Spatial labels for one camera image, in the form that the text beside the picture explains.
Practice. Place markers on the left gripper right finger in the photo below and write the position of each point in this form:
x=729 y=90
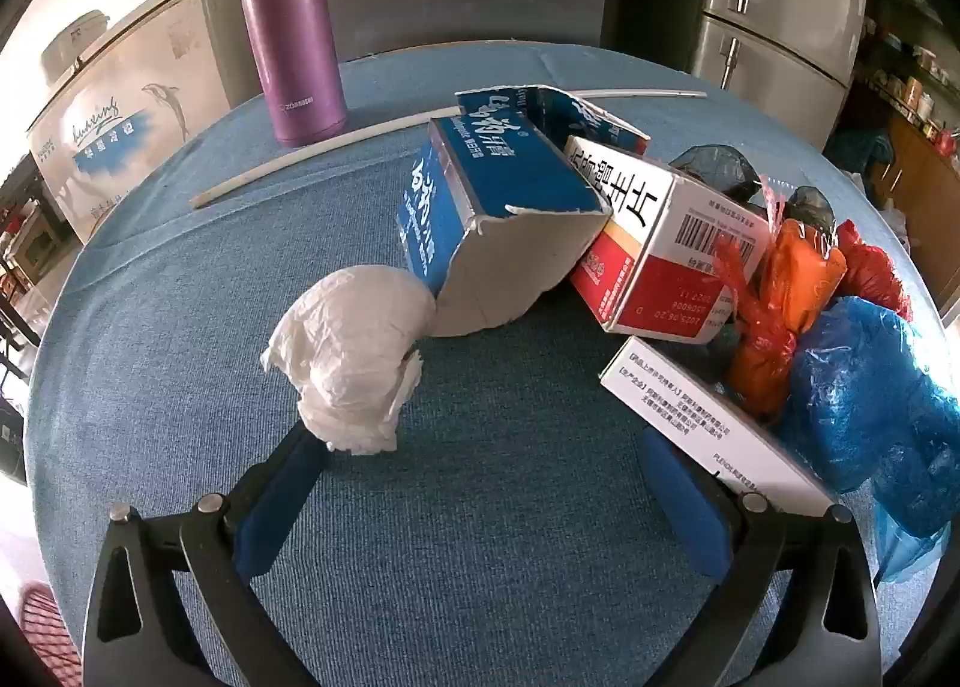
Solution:
x=826 y=629

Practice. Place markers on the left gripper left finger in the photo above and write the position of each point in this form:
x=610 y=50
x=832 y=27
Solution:
x=137 y=631

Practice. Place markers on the white printed medicine box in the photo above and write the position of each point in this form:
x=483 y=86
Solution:
x=712 y=432

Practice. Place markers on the blue plastic bag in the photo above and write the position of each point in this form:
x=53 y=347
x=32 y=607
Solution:
x=874 y=402

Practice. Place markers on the white tissue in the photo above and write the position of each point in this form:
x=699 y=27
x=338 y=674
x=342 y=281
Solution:
x=348 y=347

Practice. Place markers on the orange plastic bag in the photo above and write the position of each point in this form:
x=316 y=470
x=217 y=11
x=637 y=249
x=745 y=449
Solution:
x=802 y=271

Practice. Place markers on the red plastic bag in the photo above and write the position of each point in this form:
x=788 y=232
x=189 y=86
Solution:
x=869 y=273

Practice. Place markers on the red orange medicine box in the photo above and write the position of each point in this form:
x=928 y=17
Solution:
x=650 y=271

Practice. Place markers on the black plastic bag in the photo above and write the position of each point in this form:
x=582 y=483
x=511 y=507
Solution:
x=727 y=170

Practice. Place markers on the blue toothpaste box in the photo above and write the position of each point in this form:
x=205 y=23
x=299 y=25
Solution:
x=493 y=214

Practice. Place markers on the white thin stick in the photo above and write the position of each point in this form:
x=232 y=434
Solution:
x=394 y=126

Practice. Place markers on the white chest freezer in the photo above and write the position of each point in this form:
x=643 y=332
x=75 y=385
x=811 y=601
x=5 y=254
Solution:
x=162 y=75

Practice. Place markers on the white rice cooker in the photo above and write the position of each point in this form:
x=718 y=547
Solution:
x=67 y=46

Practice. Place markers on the silver refrigerator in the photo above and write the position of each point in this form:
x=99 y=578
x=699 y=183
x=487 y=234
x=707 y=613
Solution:
x=792 y=59

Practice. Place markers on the purple thermos bottle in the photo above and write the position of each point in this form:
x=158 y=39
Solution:
x=294 y=49

